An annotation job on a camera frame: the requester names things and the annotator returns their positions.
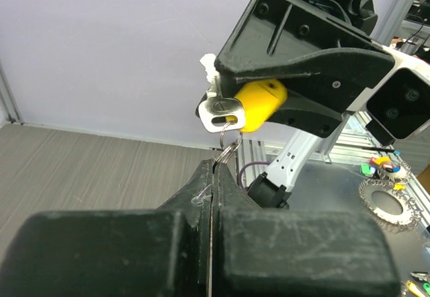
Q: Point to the metal key organizer red handle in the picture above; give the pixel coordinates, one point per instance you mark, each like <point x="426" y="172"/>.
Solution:
<point x="227" y="151"/>

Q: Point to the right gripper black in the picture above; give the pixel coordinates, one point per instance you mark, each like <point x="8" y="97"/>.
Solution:
<point x="287" y="39"/>

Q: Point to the aluminium frame post right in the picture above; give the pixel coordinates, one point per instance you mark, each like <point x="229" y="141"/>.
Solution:
<point x="399" y="4"/>

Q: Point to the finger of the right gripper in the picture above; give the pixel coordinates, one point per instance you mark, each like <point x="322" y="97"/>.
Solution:
<point x="304" y="114"/>

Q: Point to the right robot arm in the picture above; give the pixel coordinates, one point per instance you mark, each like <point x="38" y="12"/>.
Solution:
<point x="273" y="186"/>

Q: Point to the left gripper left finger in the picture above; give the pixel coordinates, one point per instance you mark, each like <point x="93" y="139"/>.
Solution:
<point x="160" y="252"/>

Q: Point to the spare key organizer outside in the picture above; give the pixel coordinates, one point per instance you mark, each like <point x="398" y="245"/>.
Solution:
<point x="387" y="200"/>

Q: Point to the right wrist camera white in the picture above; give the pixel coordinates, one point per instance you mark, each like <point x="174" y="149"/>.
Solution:
<point x="398" y="105"/>

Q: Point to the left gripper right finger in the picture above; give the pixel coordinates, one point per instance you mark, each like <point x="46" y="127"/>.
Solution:
<point x="273" y="252"/>

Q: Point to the yellow tag key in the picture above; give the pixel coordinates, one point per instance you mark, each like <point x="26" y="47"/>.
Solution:
<point x="247" y="111"/>

